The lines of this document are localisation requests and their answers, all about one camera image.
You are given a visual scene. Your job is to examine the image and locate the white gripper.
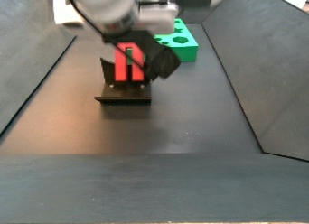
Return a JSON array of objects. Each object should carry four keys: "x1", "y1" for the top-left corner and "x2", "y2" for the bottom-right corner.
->
[{"x1": 133, "y1": 0, "x2": 179, "y2": 34}]

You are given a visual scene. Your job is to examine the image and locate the red double-square block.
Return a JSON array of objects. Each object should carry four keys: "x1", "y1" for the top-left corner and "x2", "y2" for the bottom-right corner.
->
[{"x1": 115, "y1": 42, "x2": 143, "y2": 82}]

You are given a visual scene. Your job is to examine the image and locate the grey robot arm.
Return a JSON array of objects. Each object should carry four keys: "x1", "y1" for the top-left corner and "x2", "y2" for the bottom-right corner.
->
[{"x1": 53, "y1": 0, "x2": 179, "y2": 34}]

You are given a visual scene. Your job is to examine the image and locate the green foam shape board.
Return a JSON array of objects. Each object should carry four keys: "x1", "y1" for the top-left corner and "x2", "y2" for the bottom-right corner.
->
[{"x1": 155, "y1": 18, "x2": 199, "y2": 62}]

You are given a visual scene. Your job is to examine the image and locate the black curved stand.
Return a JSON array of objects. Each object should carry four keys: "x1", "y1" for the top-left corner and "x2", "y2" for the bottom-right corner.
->
[{"x1": 95, "y1": 59, "x2": 152, "y2": 104}]

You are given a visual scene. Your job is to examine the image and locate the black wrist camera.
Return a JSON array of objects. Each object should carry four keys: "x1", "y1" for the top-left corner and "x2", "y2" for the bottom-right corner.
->
[{"x1": 103, "y1": 30, "x2": 180, "y2": 80}]

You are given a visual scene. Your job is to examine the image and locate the black camera cable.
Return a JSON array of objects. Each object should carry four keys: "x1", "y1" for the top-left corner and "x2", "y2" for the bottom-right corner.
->
[{"x1": 65, "y1": 0, "x2": 147, "y2": 72}]

